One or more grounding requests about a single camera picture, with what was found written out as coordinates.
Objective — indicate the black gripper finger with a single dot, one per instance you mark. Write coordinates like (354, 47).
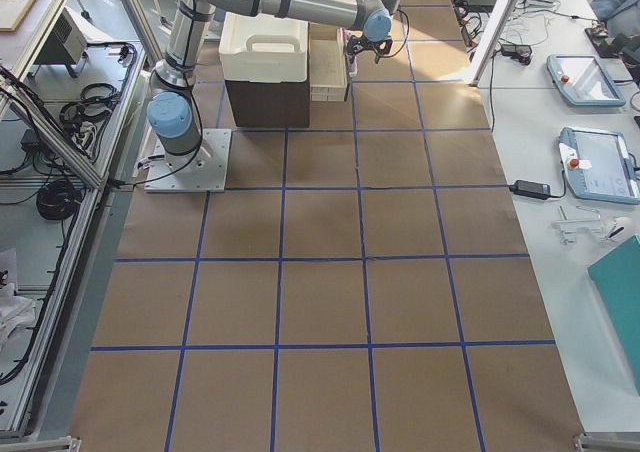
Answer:
(351, 64)

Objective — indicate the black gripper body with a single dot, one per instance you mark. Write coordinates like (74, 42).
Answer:
(353, 55)

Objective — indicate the wooden drawer with white handle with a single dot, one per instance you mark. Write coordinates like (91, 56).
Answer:
(327, 64)

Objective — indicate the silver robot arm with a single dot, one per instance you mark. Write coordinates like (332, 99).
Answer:
(172, 111)

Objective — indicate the brown wooden drawer cabinet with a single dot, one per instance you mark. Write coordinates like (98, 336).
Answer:
(269, 105)

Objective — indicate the white plastic tray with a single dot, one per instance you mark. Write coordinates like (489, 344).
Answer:
(264, 49)

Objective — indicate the far blue teach pendant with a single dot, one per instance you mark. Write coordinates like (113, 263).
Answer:
(583, 81)

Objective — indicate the blue teach pendant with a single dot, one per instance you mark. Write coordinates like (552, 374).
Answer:
(598, 166)
(583, 81)

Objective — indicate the black power adapter on table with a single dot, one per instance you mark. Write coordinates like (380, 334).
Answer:
(535, 190)

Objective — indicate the near blue teach pendant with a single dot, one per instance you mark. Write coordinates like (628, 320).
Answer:
(598, 166)

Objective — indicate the grey metal box unit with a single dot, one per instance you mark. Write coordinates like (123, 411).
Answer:
(65, 45)

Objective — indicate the aluminium frame post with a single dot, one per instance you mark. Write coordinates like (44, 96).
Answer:
(489, 39)

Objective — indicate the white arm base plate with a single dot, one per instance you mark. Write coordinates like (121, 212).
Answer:
(205, 171)

